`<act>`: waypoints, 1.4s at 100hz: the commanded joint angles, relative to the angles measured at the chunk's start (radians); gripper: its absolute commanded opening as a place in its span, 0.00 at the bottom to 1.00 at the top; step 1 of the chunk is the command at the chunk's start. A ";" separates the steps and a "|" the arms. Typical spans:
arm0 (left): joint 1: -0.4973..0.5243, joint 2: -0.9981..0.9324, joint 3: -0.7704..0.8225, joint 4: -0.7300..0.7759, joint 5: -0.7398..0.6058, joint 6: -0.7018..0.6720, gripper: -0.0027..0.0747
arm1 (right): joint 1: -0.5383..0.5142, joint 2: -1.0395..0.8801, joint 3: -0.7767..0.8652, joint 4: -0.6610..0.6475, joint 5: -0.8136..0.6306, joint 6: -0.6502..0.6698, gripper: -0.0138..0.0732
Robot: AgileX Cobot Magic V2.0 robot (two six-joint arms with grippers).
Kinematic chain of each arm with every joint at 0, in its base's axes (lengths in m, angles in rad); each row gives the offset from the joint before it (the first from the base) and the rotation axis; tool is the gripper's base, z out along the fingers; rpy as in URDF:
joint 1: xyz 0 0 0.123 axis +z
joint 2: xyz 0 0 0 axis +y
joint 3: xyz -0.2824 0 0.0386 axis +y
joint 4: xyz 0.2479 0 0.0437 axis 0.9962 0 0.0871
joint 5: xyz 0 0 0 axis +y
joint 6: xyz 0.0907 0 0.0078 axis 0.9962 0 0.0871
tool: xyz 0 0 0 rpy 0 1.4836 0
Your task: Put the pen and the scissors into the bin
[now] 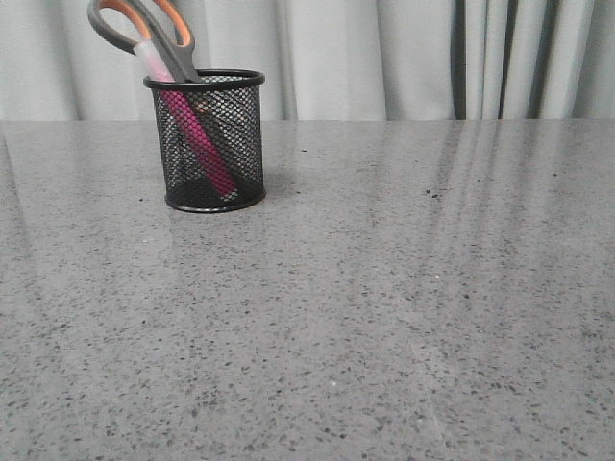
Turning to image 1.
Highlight grey orange scissors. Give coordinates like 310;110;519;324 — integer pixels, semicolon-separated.
87;1;200;84

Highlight grey curtain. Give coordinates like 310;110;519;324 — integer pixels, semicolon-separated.
1;1;614;120

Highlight pink highlighter pen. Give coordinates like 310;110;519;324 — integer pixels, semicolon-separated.
134;39;237;202

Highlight black mesh pen cup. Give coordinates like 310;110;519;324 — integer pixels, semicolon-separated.
143;69;265;213

